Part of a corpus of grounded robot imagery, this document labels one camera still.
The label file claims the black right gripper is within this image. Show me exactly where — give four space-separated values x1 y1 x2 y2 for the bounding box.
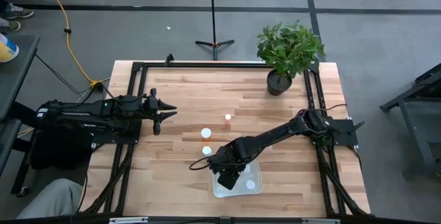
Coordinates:
208 150 249 191

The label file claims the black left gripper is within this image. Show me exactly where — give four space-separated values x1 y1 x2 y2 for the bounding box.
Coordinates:
142 88 178 136

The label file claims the white plastic basket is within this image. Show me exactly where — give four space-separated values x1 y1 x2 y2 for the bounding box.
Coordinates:
211 159 263 199

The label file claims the black tripod stand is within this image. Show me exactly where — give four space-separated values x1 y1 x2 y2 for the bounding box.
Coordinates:
194 0 236 61

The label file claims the black plant pot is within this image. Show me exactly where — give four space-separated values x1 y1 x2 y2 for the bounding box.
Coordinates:
266 69 294 97

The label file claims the black bag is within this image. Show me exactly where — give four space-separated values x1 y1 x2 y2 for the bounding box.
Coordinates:
29 126 94 172

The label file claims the green leafy plant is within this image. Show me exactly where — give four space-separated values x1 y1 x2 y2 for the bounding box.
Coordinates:
256 21 326 80

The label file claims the person's leg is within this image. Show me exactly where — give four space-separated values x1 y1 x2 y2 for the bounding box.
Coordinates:
14 178 84 220

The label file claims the dark grey side table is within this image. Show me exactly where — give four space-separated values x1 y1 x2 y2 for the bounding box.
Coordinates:
0 33 40 179

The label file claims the person's shoe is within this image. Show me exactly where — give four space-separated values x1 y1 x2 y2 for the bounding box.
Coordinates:
3 3 35 20
0 17 22 33

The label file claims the dark metal cart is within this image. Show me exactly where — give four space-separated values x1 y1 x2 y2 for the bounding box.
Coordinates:
379 63 441 179

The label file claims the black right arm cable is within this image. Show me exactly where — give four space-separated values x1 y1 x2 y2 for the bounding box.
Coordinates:
188 154 221 172

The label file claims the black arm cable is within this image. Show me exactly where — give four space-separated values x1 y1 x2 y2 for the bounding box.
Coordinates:
99 85 147 105
188 154 221 172

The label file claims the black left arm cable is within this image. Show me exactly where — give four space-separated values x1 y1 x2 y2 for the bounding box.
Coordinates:
99 85 147 105

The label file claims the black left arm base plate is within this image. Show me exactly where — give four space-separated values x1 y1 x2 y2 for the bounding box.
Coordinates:
90 117 143 146

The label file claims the black table frame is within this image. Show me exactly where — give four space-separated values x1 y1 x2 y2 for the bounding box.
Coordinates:
78 54 375 218

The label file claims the silver bracket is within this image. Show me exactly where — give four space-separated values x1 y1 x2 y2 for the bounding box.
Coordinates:
108 216 150 224

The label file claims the thin black floor cable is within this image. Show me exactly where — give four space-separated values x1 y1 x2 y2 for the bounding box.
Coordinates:
33 53 83 96

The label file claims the yellow extension cable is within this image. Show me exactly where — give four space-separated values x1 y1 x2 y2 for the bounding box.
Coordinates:
36 0 104 90

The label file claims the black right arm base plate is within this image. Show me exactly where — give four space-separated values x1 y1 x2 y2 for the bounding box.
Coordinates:
311 116 360 148

